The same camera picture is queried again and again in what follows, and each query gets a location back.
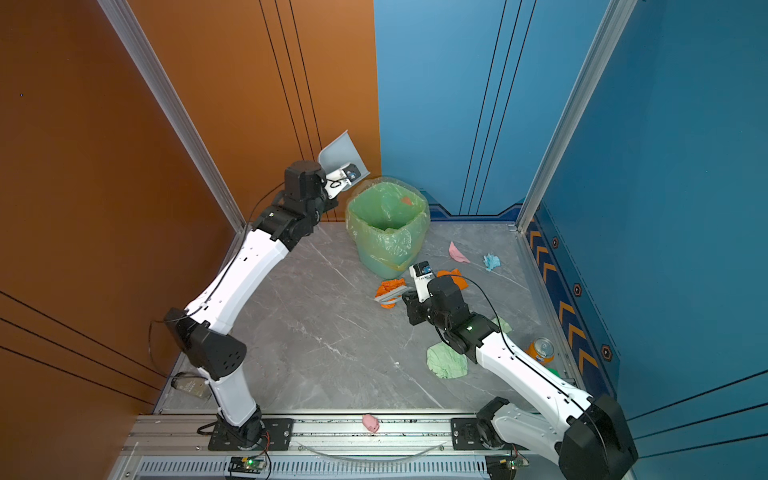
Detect light green paper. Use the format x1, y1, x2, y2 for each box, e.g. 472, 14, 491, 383
426, 343, 468, 380
493, 317, 512, 335

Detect circuit board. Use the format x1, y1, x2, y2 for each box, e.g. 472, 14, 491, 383
227, 456, 269, 476
485, 456, 530, 480

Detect orange paper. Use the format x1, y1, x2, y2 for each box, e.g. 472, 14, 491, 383
374, 279, 406, 309
437, 269, 469, 290

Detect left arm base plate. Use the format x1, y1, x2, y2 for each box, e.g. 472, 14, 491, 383
207, 418, 294, 452

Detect left circuit board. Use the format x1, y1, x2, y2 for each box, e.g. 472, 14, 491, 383
227, 456, 269, 476

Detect green trash bin with liner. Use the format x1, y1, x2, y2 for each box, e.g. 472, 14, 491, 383
345, 177, 431, 280

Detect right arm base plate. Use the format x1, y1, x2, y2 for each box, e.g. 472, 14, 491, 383
450, 417, 521, 453

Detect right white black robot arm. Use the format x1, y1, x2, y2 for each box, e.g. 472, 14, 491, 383
402, 263, 639, 479

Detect grey-green hand brush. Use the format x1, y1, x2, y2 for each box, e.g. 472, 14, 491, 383
374, 285, 414, 305

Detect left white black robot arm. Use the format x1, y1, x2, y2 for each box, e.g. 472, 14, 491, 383
163, 161, 360, 430

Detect right circuit board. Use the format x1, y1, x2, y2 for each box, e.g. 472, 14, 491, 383
485, 456, 530, 480

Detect grey-green plastic dustpan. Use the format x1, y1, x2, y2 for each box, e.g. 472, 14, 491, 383
318, 131, 370, 180

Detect light blue paper scrap far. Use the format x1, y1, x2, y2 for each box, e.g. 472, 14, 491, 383
483, 254, 501, 272

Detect pink paper ball on rail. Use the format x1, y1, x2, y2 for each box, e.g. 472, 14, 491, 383
361, 414, 381, 434

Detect pink paper scrap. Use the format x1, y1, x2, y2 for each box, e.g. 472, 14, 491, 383
448, 242, 471, 264

